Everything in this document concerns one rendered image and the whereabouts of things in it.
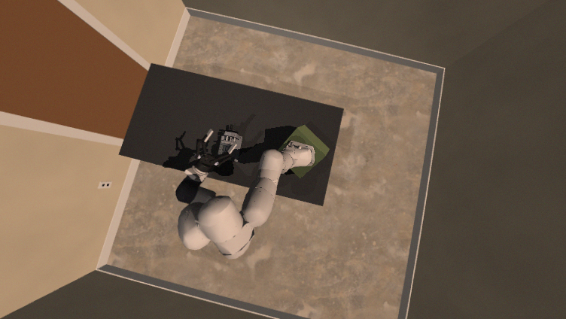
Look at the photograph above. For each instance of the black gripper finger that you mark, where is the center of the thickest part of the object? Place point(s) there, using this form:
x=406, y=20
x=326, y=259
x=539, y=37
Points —
x=198, y=141
x=226, y=156

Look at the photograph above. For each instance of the grey bench vise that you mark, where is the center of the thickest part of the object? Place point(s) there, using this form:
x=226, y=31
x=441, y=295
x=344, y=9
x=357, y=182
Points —
x=228, y=141

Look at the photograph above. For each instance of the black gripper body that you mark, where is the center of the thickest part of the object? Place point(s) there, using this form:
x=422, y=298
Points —
x=204, y=166

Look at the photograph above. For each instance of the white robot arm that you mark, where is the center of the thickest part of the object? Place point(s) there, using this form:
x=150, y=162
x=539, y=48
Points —
x=219, y=220

